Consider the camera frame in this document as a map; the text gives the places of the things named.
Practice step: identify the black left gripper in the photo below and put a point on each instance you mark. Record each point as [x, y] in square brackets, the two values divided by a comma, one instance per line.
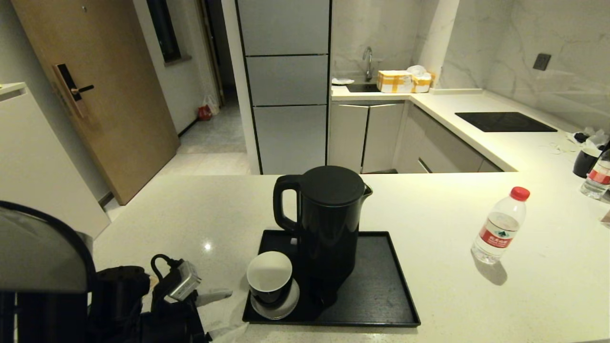
[171, 324]

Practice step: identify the black cup white inside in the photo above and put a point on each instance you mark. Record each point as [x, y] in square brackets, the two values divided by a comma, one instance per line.
[269, 272]

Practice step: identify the black electric kettle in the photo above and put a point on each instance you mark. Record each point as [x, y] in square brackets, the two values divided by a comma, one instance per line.
[329, 224]

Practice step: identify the clear plastic water bottle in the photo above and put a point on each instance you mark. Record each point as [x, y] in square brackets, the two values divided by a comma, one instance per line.
[498, 233]
[596, 182]

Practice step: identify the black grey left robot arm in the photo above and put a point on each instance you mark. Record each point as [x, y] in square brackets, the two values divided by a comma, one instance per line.
[43, 252]

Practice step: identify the white round saucer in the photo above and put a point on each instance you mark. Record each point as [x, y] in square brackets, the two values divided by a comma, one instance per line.
[287, 312]

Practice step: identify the black rectangular serving tray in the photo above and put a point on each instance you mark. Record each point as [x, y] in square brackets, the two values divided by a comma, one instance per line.
[381, 295]

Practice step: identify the red bag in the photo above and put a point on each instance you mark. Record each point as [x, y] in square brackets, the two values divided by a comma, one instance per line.
[205, 114]

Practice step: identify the white shopping bag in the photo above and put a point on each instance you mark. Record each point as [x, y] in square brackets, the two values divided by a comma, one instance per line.
[213, 104]

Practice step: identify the grey sink base cabinet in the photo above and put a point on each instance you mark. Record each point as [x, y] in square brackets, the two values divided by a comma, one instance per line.
[364, 137]

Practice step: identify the brown wooden door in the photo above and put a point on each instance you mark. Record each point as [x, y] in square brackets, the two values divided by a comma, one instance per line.
[119, 95]

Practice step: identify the tall grey panel cabinet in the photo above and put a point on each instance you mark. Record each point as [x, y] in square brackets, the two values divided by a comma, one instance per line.
[286, 81]

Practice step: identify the white dish cloth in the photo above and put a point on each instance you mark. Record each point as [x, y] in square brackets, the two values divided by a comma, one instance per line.
[342, 81]

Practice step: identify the dark kitchen sink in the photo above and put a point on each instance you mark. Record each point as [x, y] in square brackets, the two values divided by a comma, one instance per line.
[362, 88]

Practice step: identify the grey counter drawer cabinet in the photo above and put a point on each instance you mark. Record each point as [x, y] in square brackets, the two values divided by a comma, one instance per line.
[443, 149]

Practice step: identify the dark window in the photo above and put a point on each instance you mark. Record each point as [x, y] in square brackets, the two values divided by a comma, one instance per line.
[164, 33]

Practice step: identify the chrome kitchen faucet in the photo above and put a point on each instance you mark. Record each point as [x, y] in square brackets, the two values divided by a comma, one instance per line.
[368, 65]

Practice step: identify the large yellow-taped cardboard box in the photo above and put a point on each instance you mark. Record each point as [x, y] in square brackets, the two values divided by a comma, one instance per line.
[393, 82]

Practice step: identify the small yellow-taped cardboard box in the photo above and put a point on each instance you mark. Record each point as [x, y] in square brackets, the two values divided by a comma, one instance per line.
[422, 84]

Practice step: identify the crumpled white plastic bag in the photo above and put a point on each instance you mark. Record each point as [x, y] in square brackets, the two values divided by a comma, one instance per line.
[417, 70]

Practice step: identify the black induction cooktop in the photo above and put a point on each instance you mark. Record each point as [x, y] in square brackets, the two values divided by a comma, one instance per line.
[504, 122]

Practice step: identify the black mug white rim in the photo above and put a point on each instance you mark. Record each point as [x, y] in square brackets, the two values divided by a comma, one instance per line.
[584, 163]

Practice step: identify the brown object corner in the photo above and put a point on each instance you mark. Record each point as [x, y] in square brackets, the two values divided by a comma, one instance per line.
[606, 218]

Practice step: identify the crumpled clear wrappers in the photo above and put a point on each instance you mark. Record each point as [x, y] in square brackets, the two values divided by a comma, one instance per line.
[595, 138]

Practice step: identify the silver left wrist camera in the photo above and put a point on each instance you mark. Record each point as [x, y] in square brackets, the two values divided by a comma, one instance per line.
[183, 281]

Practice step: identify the grey wall socket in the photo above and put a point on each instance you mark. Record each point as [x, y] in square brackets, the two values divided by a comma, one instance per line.
[542, 62]

